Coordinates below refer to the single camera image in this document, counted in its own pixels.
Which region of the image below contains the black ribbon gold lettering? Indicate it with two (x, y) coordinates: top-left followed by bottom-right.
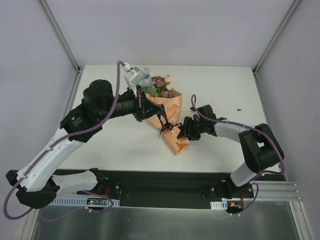
(157, 106), (183, 140)

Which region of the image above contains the orange wrapping paper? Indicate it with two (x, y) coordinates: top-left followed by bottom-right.
(147, 90), (190, 156)

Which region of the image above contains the artificial flower bunch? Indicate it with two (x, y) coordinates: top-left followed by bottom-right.
(138, 67), (178, 98)

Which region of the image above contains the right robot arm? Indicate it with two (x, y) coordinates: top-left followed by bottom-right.
(177, 104), (284, 199)

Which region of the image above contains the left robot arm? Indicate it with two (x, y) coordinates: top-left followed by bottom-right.
(6, 79), (164, 209)

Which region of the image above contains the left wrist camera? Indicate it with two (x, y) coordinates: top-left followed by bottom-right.
(122, 62), (145, 93)

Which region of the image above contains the right aluminium frame post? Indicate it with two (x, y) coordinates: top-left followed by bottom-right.
(252, 0), (302, 76)

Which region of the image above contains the aluminium frame post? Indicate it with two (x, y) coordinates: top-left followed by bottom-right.
(37, 0), (81, 73)
(252, 0), (302, 76)

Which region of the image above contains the front aluminium rail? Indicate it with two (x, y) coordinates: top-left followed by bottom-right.
(31, 179), (301, 208)

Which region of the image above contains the left aluminium frame post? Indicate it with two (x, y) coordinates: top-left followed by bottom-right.
(37, 0), (81, 73)

